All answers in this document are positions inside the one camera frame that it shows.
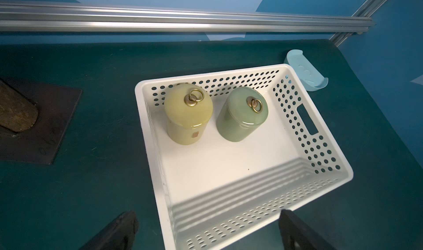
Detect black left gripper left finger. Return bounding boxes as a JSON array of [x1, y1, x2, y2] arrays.
[[80, 211, 139, 250]]

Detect right aluminium frame post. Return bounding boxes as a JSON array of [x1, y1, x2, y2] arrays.
[[329, 0, 388, 47]]

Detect aluminium back frame bar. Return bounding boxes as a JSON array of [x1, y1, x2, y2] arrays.
[[1, 1, 375, 33]]

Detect green tea canister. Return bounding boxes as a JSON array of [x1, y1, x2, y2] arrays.
[[216, 87, 269, 142]]

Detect light blue dustpan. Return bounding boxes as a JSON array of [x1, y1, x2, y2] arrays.
[[284, 50, 329, 92]]

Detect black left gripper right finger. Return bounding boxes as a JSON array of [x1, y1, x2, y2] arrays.
[[278, 209, 335, 250]]

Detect yellow tea canister back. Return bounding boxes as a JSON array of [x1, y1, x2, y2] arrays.
[[164, 83, 213, 145]]

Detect white perforated plastic basket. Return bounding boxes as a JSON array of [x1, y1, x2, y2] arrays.
[[135, 64, 354, 250]]

